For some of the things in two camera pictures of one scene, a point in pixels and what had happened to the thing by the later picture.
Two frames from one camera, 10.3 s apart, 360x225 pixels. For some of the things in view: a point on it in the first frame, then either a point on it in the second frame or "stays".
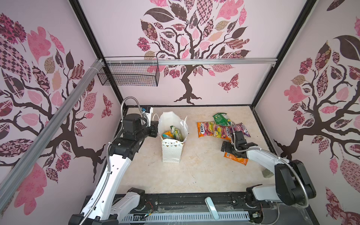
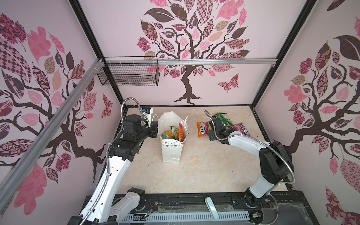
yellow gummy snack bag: [169, 134] stays
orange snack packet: [243, 161] -> [180, 132]
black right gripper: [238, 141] -> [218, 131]
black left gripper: [153, 126] stays
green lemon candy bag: [176, 134] stays
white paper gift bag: [172, 150] stays
